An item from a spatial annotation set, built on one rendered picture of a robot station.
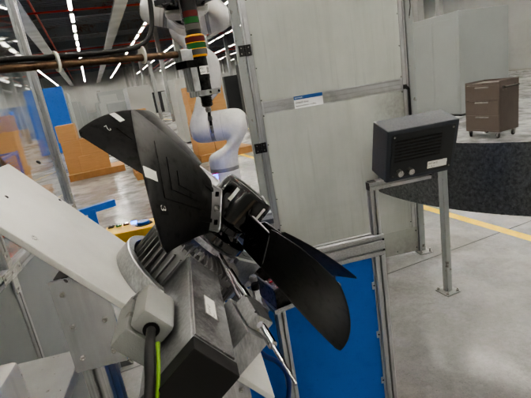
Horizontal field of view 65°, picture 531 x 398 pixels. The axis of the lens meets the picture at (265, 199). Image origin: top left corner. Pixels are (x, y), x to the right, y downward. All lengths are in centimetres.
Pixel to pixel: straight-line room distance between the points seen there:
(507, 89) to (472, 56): 326
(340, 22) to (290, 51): 38
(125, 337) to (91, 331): 28
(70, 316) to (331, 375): 112
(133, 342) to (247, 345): 17
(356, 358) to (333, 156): 160
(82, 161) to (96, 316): 939
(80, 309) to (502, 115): 722
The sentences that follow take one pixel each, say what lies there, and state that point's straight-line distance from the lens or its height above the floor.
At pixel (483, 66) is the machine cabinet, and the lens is 1110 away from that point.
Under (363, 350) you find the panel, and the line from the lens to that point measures 176.
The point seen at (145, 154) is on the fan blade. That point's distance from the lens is 63.
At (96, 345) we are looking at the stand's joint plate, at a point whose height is 100.
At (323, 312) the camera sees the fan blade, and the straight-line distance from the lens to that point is 78.
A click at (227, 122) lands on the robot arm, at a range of 164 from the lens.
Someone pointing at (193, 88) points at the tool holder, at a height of 145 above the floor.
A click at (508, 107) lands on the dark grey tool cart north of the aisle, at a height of 46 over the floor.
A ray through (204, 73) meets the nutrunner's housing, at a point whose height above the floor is 148.
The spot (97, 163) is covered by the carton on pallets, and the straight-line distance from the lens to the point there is 1025.
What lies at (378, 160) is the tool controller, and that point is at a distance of 151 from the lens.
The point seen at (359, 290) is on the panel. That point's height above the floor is 65.
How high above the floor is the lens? 144
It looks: 15 degrees down
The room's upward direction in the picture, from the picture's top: 9 degrees counter-clockwise
